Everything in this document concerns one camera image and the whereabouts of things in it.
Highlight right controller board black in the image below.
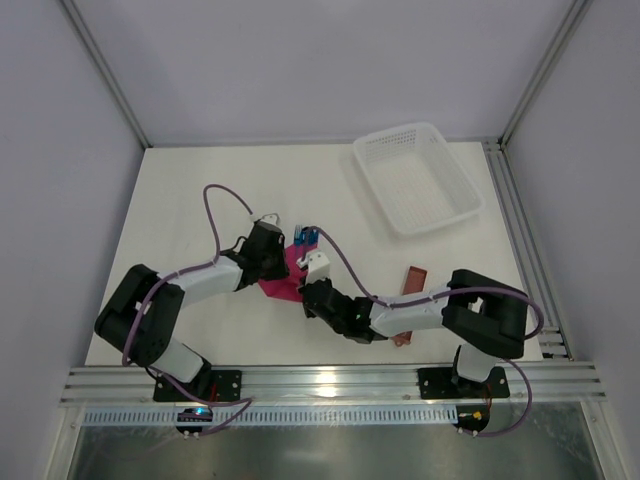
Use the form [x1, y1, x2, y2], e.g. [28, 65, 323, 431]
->
[454, 409, 490, 437]

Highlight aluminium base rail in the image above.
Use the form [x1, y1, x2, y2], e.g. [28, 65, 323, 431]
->
[60, 361, 607, 406]

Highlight controller board black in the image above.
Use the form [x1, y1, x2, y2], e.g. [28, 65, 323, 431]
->
[454, 409, 490, 437]
[176, 407, 213, 439]

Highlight brown utensil tray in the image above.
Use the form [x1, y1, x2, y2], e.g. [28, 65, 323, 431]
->
[391, 266, 428, 348]

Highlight blue metallic fork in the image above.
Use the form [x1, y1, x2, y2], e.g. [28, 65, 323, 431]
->
[293, 224, 306, 247]

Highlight aluminium frame post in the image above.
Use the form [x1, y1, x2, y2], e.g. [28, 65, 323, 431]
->
[499, 0, 593, 149]
[57, 0, 152, 149]

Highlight right side aluminium rail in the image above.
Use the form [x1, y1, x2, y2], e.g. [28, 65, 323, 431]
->
[482, 139, 573, 361]

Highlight right aluminium frame post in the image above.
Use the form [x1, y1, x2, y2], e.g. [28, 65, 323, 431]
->
[499, 0, 593, 149]

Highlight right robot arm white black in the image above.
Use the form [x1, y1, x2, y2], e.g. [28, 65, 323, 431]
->
[299, 269, 529, 392]

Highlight white slotted cable duct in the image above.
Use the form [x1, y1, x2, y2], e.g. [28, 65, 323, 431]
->
[81, 404, 457, 427]

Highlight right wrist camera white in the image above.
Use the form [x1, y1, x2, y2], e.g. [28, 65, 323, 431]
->
[296, 249, 330, 284]

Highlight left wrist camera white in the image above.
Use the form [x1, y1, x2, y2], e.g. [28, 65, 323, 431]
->
[250, 212, 280, 227]

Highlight left aluminium frame post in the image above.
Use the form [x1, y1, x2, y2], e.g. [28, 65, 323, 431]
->
[57, 0, 152, 149]

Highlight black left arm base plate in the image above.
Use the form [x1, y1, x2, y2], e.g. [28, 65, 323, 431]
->
[153, 367, 243, 403]

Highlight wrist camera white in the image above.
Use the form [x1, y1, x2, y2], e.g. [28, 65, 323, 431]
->
[296, 249, 330, 284]
[250, 212, 280, 227]

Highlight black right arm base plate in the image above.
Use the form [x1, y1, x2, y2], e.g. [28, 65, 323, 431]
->
[417, 366, 510, 400]

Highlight white plastic basket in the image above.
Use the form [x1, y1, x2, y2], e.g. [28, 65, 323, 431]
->
[353, 122, 485, 237]

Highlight pink paper napkin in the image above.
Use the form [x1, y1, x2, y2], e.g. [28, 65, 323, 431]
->
[258, 244, 307, 303]

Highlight left controller board black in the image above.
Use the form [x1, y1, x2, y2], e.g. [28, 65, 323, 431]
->
[176, 407, 213, 439]

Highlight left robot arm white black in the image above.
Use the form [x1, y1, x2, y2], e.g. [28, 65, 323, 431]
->
[94, 214, 289, 402]

